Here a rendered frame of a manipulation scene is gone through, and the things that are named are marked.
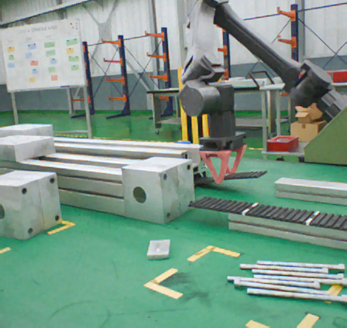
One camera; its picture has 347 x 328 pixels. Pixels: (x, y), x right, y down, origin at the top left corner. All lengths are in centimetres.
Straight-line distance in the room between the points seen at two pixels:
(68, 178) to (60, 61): 579
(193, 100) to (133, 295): 42
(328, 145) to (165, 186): 54
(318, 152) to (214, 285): 68
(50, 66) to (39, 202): 602
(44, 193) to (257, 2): 895
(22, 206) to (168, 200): 24
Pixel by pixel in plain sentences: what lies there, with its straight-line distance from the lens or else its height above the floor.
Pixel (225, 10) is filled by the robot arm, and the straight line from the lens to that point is 127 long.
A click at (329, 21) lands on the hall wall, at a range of 878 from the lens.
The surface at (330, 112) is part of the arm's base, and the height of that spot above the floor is 90.
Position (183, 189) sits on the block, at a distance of 75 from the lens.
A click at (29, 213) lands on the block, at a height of 82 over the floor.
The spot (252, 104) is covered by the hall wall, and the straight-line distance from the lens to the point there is 953.
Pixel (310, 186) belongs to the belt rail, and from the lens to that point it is 81.
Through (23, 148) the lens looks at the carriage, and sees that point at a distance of 100.
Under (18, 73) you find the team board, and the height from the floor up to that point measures 124.
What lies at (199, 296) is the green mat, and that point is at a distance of 50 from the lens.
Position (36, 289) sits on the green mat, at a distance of 57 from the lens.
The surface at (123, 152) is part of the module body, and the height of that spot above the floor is 86.
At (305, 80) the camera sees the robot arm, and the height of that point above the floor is 99.
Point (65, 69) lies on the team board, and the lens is 657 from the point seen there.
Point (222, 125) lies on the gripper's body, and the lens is 86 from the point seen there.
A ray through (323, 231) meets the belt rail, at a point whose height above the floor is 80.
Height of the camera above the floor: 103
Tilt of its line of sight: 11 degrees down
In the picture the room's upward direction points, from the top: 4 degrees counter-clockwise
